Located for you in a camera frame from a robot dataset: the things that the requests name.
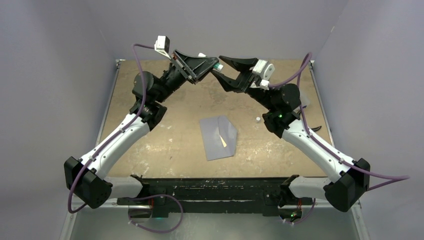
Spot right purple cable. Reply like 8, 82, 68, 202
268, 51, 411, 192

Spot cream letter paper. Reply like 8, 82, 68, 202
219, 135, 227, 148

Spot black base frame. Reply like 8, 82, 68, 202
117, 177, 313, 218

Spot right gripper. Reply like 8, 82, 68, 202
210, 55, 277, 111

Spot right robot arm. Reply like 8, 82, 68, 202
213, 55, 371, 212

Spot aluminium rail frame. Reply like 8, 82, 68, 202
64, 53, 371, 225

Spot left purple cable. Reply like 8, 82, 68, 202
67, 43, 157, 215

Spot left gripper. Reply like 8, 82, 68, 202
154, 50, 218, 104

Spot grey envelope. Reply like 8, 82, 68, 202
199, 115, 238, 161

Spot clear plastic screw box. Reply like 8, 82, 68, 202
299, 89, 311, 109

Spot white green glue stick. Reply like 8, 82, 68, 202
197, 52, 224, 72

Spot black pliers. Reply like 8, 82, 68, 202
297, 110, 322, 132

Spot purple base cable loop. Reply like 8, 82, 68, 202
128, 193, 185, 234

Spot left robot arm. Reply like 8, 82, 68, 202
64, 50, 220, 213

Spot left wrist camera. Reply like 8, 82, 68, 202
154, 35, 171, 60

